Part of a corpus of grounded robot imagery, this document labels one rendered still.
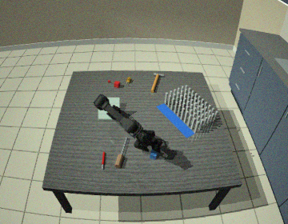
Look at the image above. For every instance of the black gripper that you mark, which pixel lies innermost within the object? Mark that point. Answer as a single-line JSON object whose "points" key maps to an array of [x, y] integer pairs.
{"points": [[155, 145]]}

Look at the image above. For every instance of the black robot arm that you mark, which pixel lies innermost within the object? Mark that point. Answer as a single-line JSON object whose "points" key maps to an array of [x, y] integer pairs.
{"points": [[130, 126]]}

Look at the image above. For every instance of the small red block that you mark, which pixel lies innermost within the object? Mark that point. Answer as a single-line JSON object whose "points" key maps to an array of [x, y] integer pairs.
{"points": [[117, 84]]}

